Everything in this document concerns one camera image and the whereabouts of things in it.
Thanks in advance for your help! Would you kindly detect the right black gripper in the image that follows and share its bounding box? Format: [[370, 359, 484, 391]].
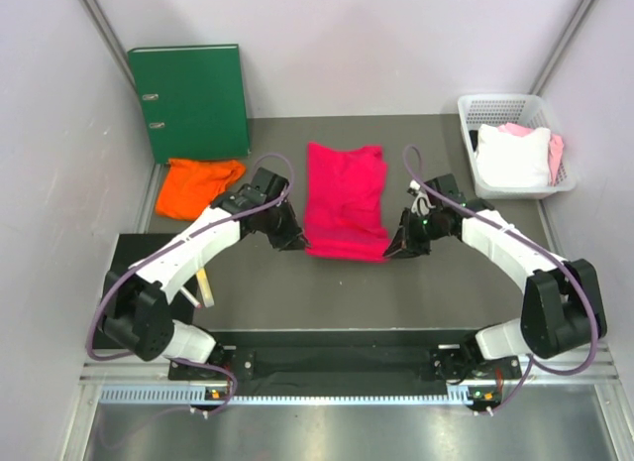
[[385, 207, 450, 260]]

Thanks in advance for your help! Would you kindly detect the magenta t shirt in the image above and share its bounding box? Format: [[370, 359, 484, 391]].
[[304, 142, 390, 263]]

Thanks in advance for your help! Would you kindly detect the orange t shirt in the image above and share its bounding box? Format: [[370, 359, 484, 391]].
[[155, 159, 247, 221]]

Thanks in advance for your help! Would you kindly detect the green ring binder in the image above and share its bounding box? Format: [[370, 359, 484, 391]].
[[128, 44, 251, 165]]

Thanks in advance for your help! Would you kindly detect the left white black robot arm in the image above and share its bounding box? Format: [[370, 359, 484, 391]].
[[90, 168, 308, 379]]

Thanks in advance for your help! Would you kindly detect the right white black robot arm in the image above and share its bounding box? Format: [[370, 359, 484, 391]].
[[384, 174, 607, 378]]

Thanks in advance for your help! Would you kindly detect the white pink-tipped pen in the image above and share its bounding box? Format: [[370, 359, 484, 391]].
[[179, 287, 203, 308]]

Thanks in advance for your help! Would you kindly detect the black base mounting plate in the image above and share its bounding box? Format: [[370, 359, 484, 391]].
[[167, 328, 525, 397]]

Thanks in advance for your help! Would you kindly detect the white t shirt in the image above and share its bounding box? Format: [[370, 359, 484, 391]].
[[475, 124, 551, 188]]

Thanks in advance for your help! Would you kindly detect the black mat left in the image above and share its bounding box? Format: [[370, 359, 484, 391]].
[[92, 233, 194, 350]]

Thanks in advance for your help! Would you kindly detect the light pink t shirt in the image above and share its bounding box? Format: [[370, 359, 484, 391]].
[[497, 122, 565, 185]]

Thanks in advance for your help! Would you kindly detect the white plastic basket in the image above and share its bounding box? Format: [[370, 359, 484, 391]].
[[458, 94, 576, 199]]

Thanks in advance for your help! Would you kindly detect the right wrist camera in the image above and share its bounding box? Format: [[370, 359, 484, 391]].
[[407, 180, 433, 217]]

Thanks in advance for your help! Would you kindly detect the aluminium frame rail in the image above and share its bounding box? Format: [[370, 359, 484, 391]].
[[79, 348, 620, 408]]

